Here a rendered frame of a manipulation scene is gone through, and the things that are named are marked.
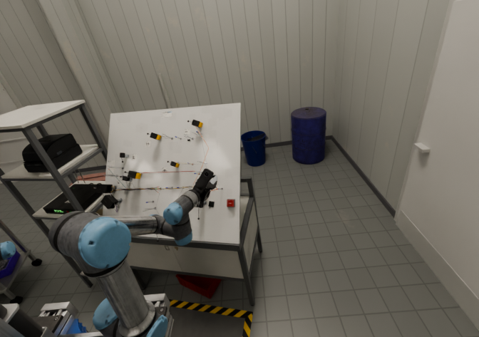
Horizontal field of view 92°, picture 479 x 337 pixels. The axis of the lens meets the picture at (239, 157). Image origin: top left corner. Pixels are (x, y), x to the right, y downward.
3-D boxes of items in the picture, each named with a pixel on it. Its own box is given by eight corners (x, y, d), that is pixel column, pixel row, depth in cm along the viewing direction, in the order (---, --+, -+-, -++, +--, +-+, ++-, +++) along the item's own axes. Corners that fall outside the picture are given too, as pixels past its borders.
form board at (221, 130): (102, 233, 192) (100, 233, 190) (112, 114, 204) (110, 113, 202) (239, 243, 162) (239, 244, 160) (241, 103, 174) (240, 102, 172)
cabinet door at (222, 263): (243, 279, 186) (235, 247, 167) (182, 272, 200) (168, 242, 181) (244, 276, 189) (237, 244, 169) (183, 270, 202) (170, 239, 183)
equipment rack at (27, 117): (134, 295, 232) (21, 125, 140) (86, 288, 247) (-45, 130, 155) (159, 251, 274) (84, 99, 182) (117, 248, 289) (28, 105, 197)
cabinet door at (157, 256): (182, 271, 201) (168, 241, 181) (129, 266, 215) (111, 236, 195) (183, 270, 202) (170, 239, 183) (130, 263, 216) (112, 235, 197)
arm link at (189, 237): (176, 231, 105) (172, 211, 101) (197, 236, 100) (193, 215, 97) (165, 243, 98) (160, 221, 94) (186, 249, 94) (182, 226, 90)
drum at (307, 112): (329, 162, 380) (331, 115, 339) (295, 167, 385) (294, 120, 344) (319, 147, 428) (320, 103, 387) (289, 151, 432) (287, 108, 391)
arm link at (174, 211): (163, 225, 92) (159, 206, 89) (180, 210, 101) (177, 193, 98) (179, 229, 88) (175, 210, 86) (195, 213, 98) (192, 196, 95)
